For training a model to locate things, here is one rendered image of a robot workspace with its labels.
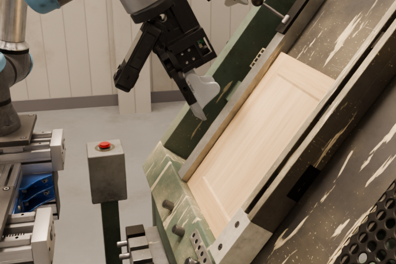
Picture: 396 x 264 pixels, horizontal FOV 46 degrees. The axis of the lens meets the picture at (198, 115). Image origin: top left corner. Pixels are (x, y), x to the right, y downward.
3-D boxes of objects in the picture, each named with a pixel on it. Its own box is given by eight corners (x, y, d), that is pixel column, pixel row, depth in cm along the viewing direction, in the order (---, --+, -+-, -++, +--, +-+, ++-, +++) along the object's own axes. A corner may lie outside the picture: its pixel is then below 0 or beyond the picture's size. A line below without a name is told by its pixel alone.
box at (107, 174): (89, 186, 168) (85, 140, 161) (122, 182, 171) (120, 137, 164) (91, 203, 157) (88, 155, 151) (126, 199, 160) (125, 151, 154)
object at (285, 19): (285, 28, 138) (248, 3, 139) (293, 17, 137) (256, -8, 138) (286, 26, 134) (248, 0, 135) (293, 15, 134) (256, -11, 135)
